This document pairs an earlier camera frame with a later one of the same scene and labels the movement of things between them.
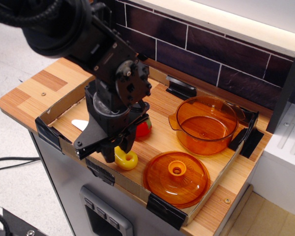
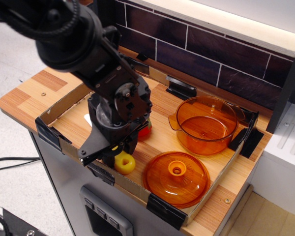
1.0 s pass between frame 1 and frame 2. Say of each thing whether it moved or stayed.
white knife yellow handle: moved
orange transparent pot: stayed
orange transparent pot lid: stayed
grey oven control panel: stayed
